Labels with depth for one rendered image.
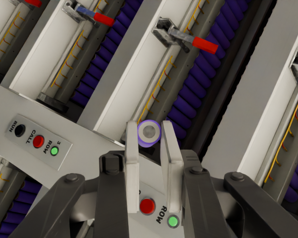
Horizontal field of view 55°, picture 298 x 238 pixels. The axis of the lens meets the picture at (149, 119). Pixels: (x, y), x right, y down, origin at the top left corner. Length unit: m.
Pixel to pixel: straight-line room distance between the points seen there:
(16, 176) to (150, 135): 0.38
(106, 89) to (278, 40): 0.23
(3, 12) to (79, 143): 0.40
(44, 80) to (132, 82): 0.19
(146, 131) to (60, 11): 0.39
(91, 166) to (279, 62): 0.26
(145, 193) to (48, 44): 0.33
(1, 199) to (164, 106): 0.32
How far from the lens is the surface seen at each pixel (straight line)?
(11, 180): 0.56
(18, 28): 0.72
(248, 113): 0.34
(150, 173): 0.35
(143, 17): 0.45
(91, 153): 0.39
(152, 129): 0.20
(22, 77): 0.53
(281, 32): 0.39
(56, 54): 0.55
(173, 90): 0.45
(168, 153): 0.16
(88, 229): 0.46
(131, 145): 0.16
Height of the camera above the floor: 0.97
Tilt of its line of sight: 27 degrees down
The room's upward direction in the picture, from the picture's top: 113 degrees clockwise
